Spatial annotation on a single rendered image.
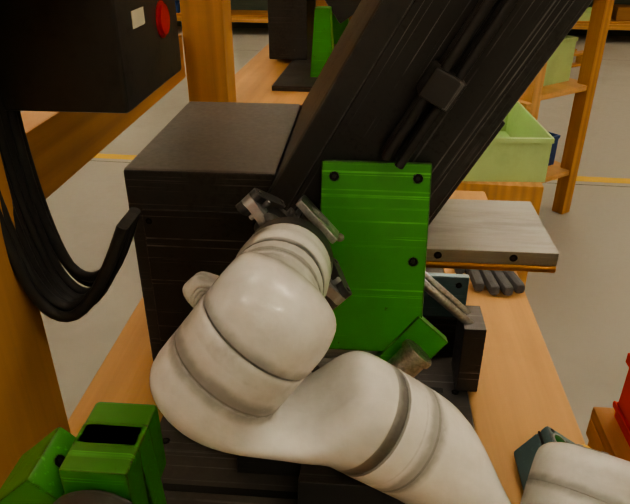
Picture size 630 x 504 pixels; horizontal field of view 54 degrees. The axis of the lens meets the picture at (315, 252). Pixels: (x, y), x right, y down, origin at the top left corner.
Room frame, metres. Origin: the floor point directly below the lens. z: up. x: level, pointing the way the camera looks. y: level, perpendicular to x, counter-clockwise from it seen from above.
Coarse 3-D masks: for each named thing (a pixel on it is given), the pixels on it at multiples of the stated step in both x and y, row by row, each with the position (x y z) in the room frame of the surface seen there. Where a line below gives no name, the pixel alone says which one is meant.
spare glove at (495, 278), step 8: (456, 272) 1.01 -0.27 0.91; (472, 272) 0.98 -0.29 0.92; (480, 272) 0.99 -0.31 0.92; (488, 272) 0.98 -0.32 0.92; (496, 272) 0.98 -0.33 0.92; (504, 272) 0.99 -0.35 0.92; (512, 272) 0.98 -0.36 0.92; (472, 280) 0.97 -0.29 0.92; (480, 280) 0.95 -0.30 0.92; (488, 280) 0.96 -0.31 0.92; (496, 280) 0.97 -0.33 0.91; (504, 280) 0.95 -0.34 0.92; (512, 280) 0.96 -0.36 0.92; (520, 280) 0.95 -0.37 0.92; (480, 288) 0.94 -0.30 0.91; (488, 288) 0.94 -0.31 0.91; (496, 288) 0.93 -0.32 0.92; (504, 288) 0.93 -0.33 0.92; (512, 288) 0.93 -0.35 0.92; (520, 288) 0.94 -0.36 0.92
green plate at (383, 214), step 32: (352, 160) 0.62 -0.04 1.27; (352, 192) 0.60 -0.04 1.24; (384, 192) 0.60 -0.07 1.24; (416, 192) 0.60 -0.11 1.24; (352, 224) 0.60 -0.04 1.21; (384, 224) 0.59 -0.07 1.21; (416, 224) 0.59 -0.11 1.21; (352, 256) 0.59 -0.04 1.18; (384, 256) 0.58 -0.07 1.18; (416, 256) 0.58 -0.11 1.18; (352, 288) 0.58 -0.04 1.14; (384, 288) 0.57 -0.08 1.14; (416, 288) 0.57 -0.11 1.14; (352, 320) 0.57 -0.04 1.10; (384, 320) 0.56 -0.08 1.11
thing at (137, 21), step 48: (0, 0) 0.52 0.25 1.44; (48, 0) 0.52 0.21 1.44; (96, 0) 0.52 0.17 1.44; (144, 0) 0.59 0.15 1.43; (0, 48) 0.53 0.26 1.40; (48, 48) 0.52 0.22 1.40; (96, 48) 0.52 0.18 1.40; (144, 48) 0.58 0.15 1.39; (48, 96) 0.52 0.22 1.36; (96, 96) 0.52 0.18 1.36; (144, 96) 0.56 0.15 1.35
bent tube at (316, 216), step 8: (304, 200) 0.58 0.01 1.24; (304, 208) 0.57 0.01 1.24; (312, 208) 0.58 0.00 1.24; (304, 216) 0.57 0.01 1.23; (312, 216) 0.56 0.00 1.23; (320, 216) 0.59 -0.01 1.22; (320, 224) 0.56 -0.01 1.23; (328, 224) 0.58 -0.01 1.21; (328, 232) 0.56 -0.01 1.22; (336, 232) 0.58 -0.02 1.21; (328, 240) 0.56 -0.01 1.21; (336, 240) 0.56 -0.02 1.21
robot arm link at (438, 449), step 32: (416, 384) 0.29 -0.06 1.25; (416, 416) 0.26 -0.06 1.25; (448, 416) 0.28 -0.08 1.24; (416, 448) 0.25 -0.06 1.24; (448, 448) 0.26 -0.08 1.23; (480, 448) 0.28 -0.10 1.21; (384, 480) 0.25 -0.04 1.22; (416, 480) 0.25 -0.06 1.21; (448, 480) 0.26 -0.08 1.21; (480, 480) 0.26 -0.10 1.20
